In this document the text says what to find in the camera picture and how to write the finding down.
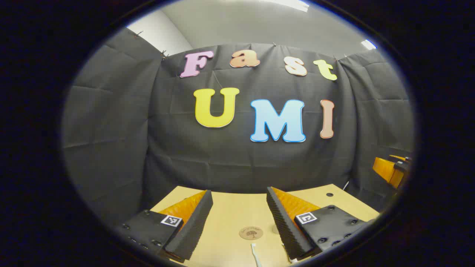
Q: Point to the black backdrop cloth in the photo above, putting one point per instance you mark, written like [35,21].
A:
[185,155]

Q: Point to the white toothbrush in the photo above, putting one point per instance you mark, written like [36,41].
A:
[255,252]

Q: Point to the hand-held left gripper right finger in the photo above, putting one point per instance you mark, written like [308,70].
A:
[285,230]

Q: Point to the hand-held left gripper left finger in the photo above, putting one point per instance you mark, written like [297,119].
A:
[193,226]

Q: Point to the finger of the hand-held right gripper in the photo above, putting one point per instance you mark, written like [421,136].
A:
[386,168]

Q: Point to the round brown coaster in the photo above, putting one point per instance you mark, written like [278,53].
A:
[251,233]

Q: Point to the ceiling light panel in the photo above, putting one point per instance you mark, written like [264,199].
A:
[368,44]
[291,4]

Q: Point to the light wooden desktop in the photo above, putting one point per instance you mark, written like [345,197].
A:
[233,215]

